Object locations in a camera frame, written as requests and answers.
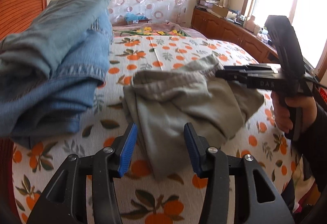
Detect grey-green pants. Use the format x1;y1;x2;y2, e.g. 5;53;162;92
123;55;264;180

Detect black sleeve right forearm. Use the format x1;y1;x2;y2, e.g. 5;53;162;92
295;104;326;193

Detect person's right hand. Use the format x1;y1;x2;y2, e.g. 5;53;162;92
271;91;317;133

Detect white plastic jug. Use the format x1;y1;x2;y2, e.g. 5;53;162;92
245;15;256;33

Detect wooden side cabinet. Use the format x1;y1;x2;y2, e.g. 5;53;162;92
191;7;279;64

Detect cardboard box on cabinet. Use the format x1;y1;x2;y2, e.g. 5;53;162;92
211;4;237;19

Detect stack of books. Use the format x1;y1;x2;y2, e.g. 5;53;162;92
196;0;219;9

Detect orange print bed sheet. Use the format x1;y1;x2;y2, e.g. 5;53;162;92
11;35;318;224

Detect blue item in box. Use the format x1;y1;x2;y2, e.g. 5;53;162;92
124;13;150;25

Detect folded blue jeans stack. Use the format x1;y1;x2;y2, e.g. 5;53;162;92
1;0;113;149

